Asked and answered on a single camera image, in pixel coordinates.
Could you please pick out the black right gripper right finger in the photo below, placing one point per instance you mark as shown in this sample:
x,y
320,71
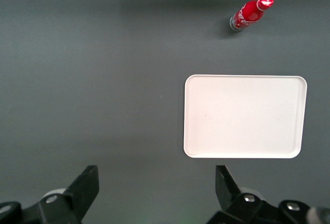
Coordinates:
x,y
232,200

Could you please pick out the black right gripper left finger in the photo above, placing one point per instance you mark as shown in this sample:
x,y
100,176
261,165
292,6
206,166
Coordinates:
x,y
77,195

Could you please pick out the red coke bottle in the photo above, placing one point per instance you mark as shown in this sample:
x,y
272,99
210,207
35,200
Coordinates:
x,y
248,13

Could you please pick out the white rectangular plastic tray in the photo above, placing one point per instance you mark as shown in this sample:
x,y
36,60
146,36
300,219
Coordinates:
x,y
245,117

